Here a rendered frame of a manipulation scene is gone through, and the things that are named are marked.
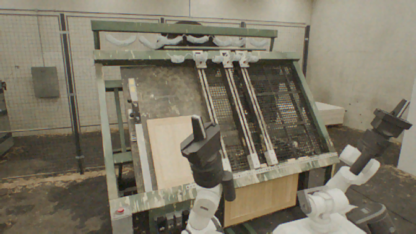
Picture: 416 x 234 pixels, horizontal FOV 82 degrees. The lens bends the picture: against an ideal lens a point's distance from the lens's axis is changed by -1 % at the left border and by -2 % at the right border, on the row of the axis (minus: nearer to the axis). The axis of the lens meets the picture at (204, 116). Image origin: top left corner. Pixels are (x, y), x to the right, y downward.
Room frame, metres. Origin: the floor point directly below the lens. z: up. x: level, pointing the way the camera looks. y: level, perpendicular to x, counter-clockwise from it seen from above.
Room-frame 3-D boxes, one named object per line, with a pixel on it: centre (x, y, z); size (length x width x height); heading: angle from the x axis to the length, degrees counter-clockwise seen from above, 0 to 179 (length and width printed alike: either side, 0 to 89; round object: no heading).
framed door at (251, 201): (2.24, -0.60, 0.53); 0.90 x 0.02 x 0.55; 114
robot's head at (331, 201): (0.62, -0.34, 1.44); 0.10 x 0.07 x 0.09; 108
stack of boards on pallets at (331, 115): (6.37, -2.38, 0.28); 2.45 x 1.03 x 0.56; 108
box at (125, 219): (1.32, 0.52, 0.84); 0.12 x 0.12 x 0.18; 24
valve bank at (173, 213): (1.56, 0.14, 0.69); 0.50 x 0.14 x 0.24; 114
